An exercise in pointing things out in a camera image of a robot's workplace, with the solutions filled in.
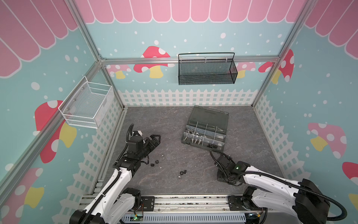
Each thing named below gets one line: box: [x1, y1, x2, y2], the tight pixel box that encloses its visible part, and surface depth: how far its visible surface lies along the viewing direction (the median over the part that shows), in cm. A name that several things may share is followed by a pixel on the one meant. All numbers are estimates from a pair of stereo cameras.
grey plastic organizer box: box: [180, 105, 230, 153], surface depth 102 cm
